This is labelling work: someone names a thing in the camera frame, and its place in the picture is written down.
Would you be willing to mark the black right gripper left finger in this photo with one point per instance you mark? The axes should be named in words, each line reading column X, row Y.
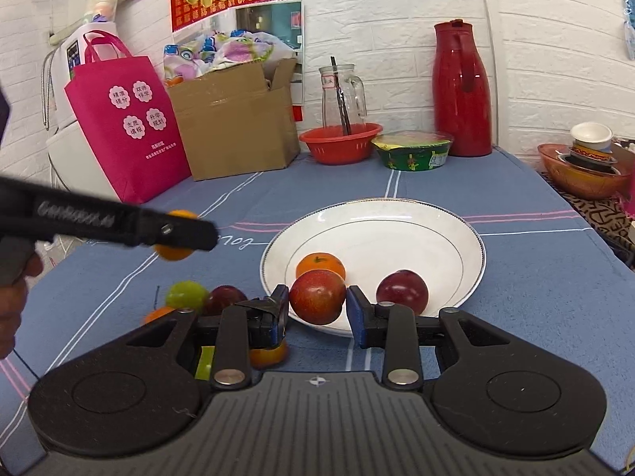
column 252, row 324

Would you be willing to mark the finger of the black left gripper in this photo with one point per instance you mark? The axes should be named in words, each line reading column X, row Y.
column 38, row 213

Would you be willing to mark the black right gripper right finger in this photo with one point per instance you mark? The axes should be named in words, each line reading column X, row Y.
column 393, row 328

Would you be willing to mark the red apple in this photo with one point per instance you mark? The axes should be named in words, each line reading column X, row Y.
column 317, row 296

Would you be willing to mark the orange tangerine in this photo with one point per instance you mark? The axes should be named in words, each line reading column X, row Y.
column 320, row 261
column 170, row 253

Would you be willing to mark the person's left hand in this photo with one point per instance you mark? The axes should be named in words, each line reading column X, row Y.
column 13, row 300

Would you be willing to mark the orange fruit under gripper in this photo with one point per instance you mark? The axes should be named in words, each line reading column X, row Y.
column 262, row 359

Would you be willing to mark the dark red plum on cloth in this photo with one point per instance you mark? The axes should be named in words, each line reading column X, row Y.
column 220, row 298

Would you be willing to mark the green apple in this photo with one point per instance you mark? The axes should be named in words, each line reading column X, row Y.
column 187, row 294

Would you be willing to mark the yellow green fruit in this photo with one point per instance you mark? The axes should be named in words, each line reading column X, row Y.
column 204, row 366

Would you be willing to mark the white round plate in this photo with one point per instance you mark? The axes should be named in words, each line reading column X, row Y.
column 374, row 238

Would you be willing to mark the orange fruit behind gripper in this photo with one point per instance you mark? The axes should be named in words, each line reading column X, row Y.
column 158, row 313

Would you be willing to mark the pink tote bag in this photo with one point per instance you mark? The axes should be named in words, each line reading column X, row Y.
column 127, row 118

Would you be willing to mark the green instant noodle bowl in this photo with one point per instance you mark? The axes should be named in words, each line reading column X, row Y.
column 414, row 151

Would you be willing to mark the red plastic basket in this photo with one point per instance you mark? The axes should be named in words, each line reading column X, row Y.
column 330, row 146

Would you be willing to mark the brown cardboard box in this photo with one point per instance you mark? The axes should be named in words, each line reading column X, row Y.
column 236, row 121

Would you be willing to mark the orange glass bowl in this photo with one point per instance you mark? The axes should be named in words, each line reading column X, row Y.
column 582, row 182

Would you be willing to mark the floral cloth in box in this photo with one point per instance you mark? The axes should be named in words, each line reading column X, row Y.
column 216, row 51

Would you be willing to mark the red thermos flask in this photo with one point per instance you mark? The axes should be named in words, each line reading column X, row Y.
column 461, row 92

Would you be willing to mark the clear glass jug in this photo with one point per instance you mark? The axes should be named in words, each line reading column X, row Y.
column 354, row 92

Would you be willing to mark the pink bottle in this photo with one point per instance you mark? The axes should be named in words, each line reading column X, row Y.
column 628, row 206

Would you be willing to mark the black straw in jug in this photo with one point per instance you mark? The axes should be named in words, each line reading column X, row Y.
column 343, row 112

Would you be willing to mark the white cup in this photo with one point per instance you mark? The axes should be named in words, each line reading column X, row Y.
column 592, row 135

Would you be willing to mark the wall photo calendar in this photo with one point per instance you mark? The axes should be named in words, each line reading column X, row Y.
column 282, row 19

